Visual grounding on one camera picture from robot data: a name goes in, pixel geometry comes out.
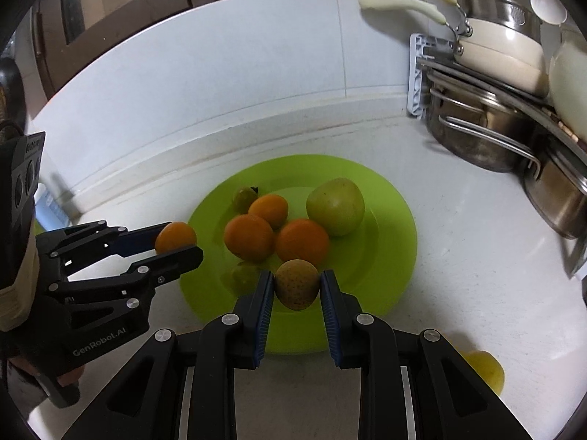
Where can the steel bowl under rack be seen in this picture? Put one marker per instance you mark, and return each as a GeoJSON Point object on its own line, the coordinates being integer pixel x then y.
{"type": "Point", "coordinates": [476, 126]}

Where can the cream pan upper handle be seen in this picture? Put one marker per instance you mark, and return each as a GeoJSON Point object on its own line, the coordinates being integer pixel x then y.
{"type": "Point", "coordinates": [502, 26]}

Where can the white blue pump bottle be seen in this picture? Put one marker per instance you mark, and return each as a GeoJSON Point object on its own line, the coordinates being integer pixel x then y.
{"type": "Point", "coordinates": [49, 214]}

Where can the green apple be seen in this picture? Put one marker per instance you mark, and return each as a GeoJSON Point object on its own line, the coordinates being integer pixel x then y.
{"type": "Point", "coordinates": [336, 205]}

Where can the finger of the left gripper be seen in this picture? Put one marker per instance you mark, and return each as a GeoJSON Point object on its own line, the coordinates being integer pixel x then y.
{"type": "Point", "coordinates": [69, 250]}
{"type": "Point", "coordinates": [140, 277]}

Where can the black hanging frying pan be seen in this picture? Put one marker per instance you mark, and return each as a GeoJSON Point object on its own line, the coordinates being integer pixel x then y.
{"type": "Point", "coordinates": [13, 101]}

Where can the small orange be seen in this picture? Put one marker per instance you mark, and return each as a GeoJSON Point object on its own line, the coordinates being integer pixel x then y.
{"type": "Point", "coordinates": [271, 208]}
{"type": "Point", "coordinates": [249, 237]}
{"type": "Point", "coordinates": [174, 236]}

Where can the white ladle spoon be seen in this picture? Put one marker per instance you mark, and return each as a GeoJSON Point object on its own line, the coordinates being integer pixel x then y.
{"type": "Point", "coordinates": [551, 12]}

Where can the cream pan lower handle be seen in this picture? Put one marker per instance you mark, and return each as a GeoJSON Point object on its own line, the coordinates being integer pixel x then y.
{"type": "Point", "coordinates": [495, 65]}

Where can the steel pot under rack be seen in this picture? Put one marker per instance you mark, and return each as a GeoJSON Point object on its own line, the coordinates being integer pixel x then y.
{"type": "Point", "coordinates": [558, 191]}

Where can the green plastic plate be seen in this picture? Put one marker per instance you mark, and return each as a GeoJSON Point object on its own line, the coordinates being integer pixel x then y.
{"type": "Point", "coordinates": [374, 263]}

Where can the grey dish rack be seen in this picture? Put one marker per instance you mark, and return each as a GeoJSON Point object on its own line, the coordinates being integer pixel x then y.
{"type": "Point", "coordinates": [430, 53]}

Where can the cream pan handle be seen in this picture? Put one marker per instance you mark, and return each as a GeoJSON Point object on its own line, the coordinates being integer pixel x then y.
{"type": "Point", "coordinates": [495, 65]}
{"type": "Point", "coordinates": [502, 26]}

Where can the person hand holding gripper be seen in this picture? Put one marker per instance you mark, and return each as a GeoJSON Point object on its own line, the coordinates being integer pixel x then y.
{"type": "Point", "coordinates": [66, 379]}

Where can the white ceramic jug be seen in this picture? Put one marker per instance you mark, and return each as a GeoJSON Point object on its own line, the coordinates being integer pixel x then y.
{"type": "Point", "coordinates": [567, 79]}

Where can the small yellow-brown fruit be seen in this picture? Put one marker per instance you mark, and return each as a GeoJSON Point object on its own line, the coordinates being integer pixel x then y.
{"type": "Point", "coordinates": [296, 284]}

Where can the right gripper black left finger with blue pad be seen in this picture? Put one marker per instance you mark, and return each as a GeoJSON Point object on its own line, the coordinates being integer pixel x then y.
{"type": "Point", "coordinates": [234, 341]}

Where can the steel pot with lid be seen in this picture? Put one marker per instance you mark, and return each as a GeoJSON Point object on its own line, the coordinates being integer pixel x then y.
{"type": "Point", "coordinates": [507, 13]}

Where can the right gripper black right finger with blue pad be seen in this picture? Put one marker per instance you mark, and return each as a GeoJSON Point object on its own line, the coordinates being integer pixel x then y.
{"type": "Point", "coordinates": [360, 341]}

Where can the yellow lemon on counter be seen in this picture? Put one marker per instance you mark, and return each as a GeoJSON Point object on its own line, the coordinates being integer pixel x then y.
{"type": "Point", "coordinates": [488, 368]}

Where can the small green-yellow fruit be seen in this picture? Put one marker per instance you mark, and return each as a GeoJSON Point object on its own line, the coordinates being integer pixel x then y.
{"type": "Point", "coordinates": [245, 277]}

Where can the small dark green fruit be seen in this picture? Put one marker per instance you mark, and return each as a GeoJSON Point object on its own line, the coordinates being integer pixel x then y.
{"type": "Point", "coordinates": [243, 199]}

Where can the large orange with stem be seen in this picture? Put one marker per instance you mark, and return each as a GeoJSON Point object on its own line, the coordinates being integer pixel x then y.
{"type": "Point", "coordinates": [303, 239]}

